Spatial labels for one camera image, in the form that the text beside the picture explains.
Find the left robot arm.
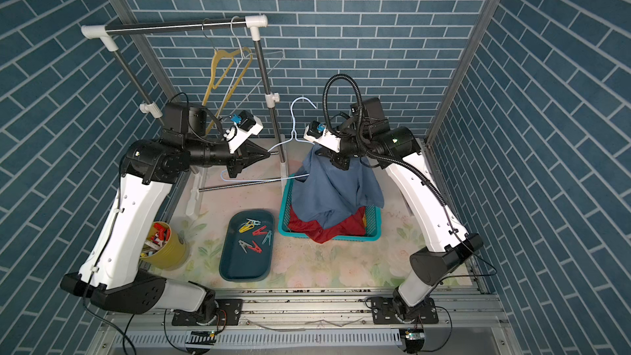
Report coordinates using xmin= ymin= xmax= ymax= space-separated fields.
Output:
xmin=60 ymin=102 xmax=269 ymax=325

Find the yellow bowl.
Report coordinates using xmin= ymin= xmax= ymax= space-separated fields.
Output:
xmin=140 ymin=221 xmax=189 ymax=271

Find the blue grey t-shirt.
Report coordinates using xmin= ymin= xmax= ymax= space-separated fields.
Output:
xmin=292 ymin=146 xmax=385 ymax=229

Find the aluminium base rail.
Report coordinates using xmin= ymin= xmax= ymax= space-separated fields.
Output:
xmin=87 ymin=289 xmax=520 ymax=354

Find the grey clothespin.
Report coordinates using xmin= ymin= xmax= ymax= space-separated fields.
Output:
xmin=238 ymin=240 xmax=250 ymax=253

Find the teal plastic basket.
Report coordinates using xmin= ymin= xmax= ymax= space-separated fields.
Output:
xmin=278 ymin=180 xmax=381 ymax=243

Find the yellow clothespin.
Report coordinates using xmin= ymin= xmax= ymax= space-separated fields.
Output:
xmin=239 ymin=223 xmax=257 ymax=233

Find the red t-shirt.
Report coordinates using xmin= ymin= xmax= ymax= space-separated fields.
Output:
xmin=288 ymin=206 xmax=366 ymax=244

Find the yellow plastic hanger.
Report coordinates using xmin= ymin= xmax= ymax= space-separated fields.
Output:
xmin=200 ymin=19 xmax=255 ymax=134

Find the red clothespin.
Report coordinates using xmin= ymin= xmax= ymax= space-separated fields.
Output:
xmin=252 ymin=226 xmax=268 ymax=236
xmin=248 ymin=241 xmax=262 ymax=254

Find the white wire hanger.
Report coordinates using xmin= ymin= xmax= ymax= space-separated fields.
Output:
xmin=205 ymin=15 xmax=285 ymax=113

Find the light blue wire hanger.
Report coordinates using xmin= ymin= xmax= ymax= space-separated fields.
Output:
xmin=220 ymin=95 xmax=319 ymax=182

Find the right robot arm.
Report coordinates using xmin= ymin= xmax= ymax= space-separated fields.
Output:
xmin=316 ymin=74 xmax=483 ymax=322

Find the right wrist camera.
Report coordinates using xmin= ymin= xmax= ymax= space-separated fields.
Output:
xmin=303 ymin=121 xmax=341 ymax=153

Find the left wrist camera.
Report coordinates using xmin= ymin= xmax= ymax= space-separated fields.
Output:
xmin=224 ymin=110 xmax=263 ymax=154

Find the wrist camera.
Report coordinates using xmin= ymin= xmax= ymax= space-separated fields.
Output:
xmin=303 ymin=121 xmax=341 ymax=153
xmin=224 ymin=110 xmax=263 ymax=154

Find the dark teal tray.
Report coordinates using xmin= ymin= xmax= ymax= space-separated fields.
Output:
xmin=220 ymin=210 xmax=275 ymax=282

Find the metal clothes rack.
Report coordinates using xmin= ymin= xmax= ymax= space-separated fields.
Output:
xmin=81 ymin=14 xmax=292 ymax=218

